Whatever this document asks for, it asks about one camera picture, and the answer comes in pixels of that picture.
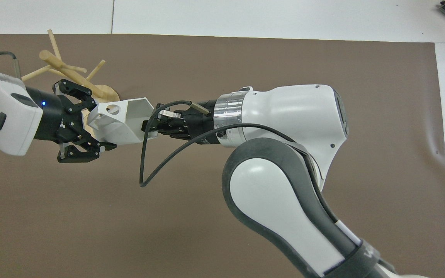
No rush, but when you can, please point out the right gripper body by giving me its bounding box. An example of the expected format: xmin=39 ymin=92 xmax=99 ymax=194
xmin=183 ymin=101 xmax=220 ymax=146

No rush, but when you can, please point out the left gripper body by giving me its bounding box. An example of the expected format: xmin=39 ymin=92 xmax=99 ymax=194
xmin=25 ymin=86 xmax=77 ymax=142

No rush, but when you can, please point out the white angular cup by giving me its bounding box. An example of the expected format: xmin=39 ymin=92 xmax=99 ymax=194
xmin=87 ymin=97 xmax=160 ymax=146

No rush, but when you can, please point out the wooden cup rack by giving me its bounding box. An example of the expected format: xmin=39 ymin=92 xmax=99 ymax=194
xmin=21 ymin=29 xmax=120 ymax=116

